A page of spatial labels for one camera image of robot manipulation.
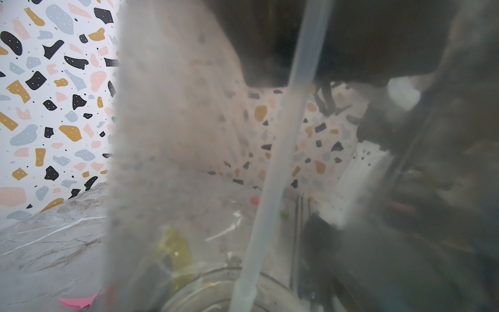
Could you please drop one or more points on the smoky grey spray bottle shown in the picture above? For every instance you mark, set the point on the smoky grey spray bottle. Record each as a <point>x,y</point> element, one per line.
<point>407,226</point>

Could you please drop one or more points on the yellow spray bottle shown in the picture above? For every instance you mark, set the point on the yellow spray bottle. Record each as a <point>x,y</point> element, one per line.
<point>173,247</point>

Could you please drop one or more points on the pink spray nozzle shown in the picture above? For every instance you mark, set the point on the pink spray nozzle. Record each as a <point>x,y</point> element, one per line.
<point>78,303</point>

